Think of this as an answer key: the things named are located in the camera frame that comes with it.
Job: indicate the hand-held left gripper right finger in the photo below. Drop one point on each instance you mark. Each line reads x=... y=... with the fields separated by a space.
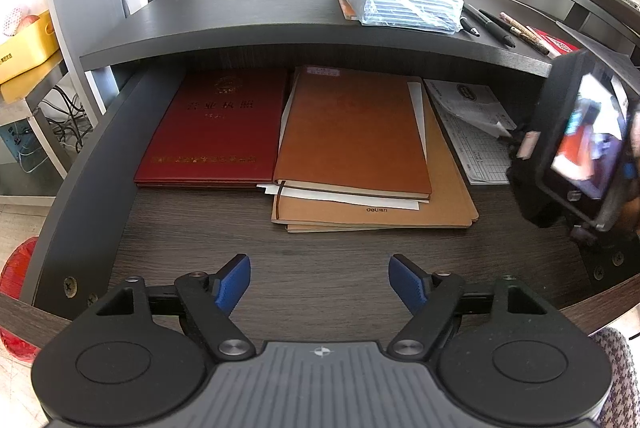
x=406 y=284

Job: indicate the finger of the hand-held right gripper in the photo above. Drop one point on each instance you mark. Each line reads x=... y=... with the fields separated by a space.
x=525 y=145

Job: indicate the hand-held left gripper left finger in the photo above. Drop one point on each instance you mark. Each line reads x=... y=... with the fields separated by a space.
x=234 y=284

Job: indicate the white printed form paper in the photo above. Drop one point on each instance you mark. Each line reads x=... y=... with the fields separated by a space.
x=475 y=128

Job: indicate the tan paper folder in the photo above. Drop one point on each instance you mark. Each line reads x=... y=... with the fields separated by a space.
x=445 y=203

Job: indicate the red small booklet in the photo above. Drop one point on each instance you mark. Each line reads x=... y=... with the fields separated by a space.
x=555 y=42

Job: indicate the white loose paper sheets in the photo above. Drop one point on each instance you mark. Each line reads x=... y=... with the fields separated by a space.
x=345 y=200

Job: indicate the patterned beige pen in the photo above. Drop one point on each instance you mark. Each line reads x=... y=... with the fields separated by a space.
x=522 y=32

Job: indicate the long black pen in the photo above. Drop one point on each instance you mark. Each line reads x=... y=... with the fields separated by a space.
x=497 y=28

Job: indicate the short black pen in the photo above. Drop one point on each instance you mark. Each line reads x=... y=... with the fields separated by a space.
x=470 y=22

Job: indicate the dark red certificate book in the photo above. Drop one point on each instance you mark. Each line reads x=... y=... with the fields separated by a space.
x=215 y=123

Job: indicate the brown leather notebook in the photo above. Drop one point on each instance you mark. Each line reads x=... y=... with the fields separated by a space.
x=350 y=128

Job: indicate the plastic bag of blue booklets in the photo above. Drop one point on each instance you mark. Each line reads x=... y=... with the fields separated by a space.
x=405 y=6

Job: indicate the person's patterned clothing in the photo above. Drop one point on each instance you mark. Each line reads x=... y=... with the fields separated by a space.
x=620 y=378

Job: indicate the dark wooden desk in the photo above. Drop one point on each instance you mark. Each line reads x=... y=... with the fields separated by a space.
x=250 y=8

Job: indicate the yellow storage box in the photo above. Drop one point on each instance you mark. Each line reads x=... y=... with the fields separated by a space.
x=27 y=48

